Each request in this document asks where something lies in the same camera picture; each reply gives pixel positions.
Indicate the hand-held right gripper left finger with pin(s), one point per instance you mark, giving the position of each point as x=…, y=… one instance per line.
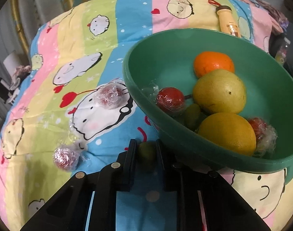
x=132, y=163

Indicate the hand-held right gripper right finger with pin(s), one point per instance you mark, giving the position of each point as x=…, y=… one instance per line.
x=164, y=170

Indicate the small green fruit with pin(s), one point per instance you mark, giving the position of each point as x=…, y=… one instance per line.
x=192, y=115
x=146, y=154

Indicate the red fruit with stick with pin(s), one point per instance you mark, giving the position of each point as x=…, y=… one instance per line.
x=170, y=99

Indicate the yellow orange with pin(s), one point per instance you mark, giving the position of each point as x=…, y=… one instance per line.
x=227, y=134

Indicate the yellow-green pear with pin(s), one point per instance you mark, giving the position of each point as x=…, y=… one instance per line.
x=218, y=91

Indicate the green bowl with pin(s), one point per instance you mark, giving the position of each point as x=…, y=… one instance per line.
x=165, y=60

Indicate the dull red wrapped fruit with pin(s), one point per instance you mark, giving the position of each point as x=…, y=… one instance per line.
x=110, y=96

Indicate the orange mandarin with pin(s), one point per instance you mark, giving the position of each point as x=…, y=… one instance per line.
x=211, y=63

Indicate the pink cloth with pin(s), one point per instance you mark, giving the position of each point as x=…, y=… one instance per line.
x=21, y=73

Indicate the striped printed blanket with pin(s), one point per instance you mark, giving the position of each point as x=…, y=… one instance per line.
x=71, y=33

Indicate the black box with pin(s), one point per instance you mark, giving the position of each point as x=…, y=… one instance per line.
x=0, y=89

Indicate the white cylinder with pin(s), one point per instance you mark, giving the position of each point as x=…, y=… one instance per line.
x=12, y=61

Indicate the dark container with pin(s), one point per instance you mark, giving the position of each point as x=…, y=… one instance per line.
x=281, y=48

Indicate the yellow patterned curtain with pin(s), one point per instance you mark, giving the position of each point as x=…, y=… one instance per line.
x=18, y=28

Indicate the grey curtain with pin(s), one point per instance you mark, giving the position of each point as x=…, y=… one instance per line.
x=4, y=36

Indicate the pile of clothes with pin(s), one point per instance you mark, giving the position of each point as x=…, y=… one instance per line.
x=264, y=7

